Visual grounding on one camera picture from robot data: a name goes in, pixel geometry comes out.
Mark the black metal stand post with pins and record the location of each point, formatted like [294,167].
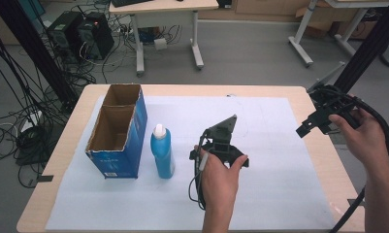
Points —
[368,45]
[37,51]

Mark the black tape strip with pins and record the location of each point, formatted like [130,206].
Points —
[45,178]

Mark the black keyboard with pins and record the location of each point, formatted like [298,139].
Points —
[130,2]

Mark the wooden desk with white legs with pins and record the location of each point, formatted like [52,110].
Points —
[164,6]

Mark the black computer tower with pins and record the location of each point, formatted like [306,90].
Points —
[64,35]
[96,39]

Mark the blue bottle with white cap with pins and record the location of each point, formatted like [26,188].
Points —
[162,153]

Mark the white power strip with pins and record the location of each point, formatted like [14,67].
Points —
[32,120]

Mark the brown cardboard box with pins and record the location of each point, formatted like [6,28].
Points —
[315,22]

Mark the person's left hand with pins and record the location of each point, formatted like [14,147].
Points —
[219,181]

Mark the grey metal bracket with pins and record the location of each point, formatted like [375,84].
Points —
[328,77]

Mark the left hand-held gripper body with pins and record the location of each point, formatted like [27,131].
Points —
[221,139]

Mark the white desk frame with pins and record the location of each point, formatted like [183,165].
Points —
[303,39]

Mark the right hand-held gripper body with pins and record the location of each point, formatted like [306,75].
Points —
[331,109]

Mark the white power adapter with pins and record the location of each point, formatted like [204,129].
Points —
[160,44]

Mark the person's right hand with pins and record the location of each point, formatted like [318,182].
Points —
[363,139]

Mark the blue cardboard box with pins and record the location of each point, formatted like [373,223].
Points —
[119,136]

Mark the white table mat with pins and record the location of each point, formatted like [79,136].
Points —
[273,181]

